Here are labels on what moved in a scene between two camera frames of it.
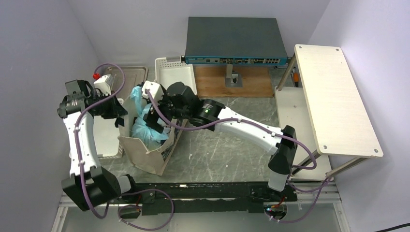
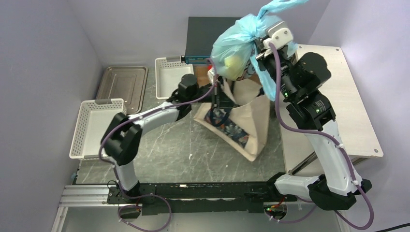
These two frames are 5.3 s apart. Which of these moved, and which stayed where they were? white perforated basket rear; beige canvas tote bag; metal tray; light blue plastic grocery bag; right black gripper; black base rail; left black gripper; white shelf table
Moved: beige canvas tote bag; light blue plastic grocery bag; right black gripper; left black gripper
Stayed: metal tray; white shelf table; white perforated basket rear; black base rail
